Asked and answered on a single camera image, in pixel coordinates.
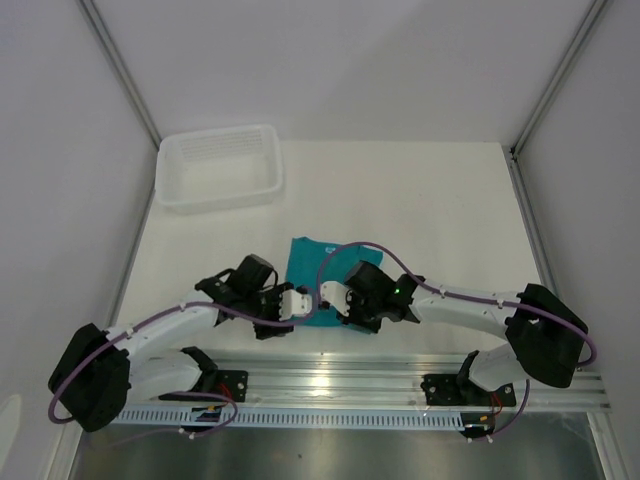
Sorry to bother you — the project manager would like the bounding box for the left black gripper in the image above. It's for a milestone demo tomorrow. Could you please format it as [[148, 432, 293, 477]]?
[[242, 281, 293, 339]]

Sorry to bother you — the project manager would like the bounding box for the teal t-shirt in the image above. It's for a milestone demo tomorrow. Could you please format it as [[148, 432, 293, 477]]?
[[285, 237, 383, 328]]

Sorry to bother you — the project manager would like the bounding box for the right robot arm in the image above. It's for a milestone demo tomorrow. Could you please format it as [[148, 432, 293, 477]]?
[[322, 261, 588, 404]]

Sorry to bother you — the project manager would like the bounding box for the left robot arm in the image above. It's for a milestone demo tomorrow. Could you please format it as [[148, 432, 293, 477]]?
[[48, 254, 312, 432]]

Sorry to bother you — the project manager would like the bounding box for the white plastic basket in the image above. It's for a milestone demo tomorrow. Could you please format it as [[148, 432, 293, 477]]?
[[154, 124, 285, 215]]

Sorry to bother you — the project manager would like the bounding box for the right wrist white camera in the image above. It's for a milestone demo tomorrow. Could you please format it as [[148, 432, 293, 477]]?
[[320, 281, 351, 316]]

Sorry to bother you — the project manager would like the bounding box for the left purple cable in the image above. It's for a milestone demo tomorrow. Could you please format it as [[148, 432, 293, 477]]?
[[47, 285, 321, 441]]

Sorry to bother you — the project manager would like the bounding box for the purple cable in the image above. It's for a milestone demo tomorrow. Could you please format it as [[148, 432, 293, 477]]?
[[317, 242, 599, 444], [47, 285, 321, 441]]

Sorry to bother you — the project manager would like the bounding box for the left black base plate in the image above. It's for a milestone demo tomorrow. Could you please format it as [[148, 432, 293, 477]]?
[[159, 370, 249, 403]]

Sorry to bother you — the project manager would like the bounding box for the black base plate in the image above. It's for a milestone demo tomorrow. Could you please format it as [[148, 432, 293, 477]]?
[[159, 370, 249, 403], [420, 374, 516, 407]]

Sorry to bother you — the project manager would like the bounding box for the aluminium mounting rail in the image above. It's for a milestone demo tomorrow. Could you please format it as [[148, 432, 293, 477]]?
[[119, 349, 614, 414]]

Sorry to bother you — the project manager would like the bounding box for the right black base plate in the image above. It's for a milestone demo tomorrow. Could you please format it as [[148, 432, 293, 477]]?
[[420, 374, 516, 407]]

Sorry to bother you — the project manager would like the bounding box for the white slotted cable duct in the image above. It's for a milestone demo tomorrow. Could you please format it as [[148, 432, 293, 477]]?
[[113, 405, 464, 432]]

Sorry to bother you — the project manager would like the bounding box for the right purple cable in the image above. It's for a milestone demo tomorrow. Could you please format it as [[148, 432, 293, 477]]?
[[317, 242, 599, 444]]

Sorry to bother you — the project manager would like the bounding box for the left aluminium frame post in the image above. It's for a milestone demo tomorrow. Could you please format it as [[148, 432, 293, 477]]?
[[75, 0, 162, 150]]

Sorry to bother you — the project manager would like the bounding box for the aluminium frame post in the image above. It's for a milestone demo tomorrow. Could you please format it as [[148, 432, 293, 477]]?
[[509, 0, 612, 154], [75, 0, 162, 150]]

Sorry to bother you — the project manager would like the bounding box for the right aluminium frame post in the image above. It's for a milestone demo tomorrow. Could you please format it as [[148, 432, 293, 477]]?
[[509, 0, 612, 154]]

